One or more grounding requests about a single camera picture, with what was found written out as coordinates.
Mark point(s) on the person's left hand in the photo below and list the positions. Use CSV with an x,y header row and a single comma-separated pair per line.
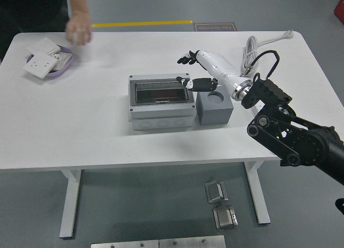
x,y
79,29

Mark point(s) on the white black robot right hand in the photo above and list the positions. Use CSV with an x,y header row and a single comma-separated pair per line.
x,y
217,66

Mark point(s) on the grey electrical box with lid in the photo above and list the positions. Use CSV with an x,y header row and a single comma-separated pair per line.
x,y
161,116

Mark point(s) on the person's left forearm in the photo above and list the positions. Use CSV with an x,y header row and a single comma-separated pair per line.
x,y
78,1

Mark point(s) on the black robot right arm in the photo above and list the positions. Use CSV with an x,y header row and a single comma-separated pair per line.
x,y
309,143

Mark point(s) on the grey cube with round hole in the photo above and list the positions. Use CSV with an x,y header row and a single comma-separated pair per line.
x,y
215,113

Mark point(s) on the white printed socket panel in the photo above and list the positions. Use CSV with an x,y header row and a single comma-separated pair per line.
x,y
63,58

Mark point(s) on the purple oval tray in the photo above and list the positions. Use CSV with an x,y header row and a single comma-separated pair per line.
x,y
67,64

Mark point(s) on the large white socket panel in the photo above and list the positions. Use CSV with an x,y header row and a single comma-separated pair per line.
x,y
40,64

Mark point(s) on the person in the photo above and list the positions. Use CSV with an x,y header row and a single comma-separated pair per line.
x,y
27,9

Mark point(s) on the white power strip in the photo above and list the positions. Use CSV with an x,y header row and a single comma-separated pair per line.
x,y
258,108

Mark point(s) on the open-topped metal floor block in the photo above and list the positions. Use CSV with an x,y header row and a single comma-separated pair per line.
x,y
213,191

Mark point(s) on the white table leg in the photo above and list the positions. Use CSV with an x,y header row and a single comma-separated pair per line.
x,y
70,199
258,194

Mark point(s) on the red object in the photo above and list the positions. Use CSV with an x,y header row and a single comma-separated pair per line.
x,y
340,9

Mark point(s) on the metal floor block with latch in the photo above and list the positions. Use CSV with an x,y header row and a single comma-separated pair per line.
x,y
224,218

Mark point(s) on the plain white switch panel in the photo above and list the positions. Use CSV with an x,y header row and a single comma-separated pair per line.
x,y
43,46

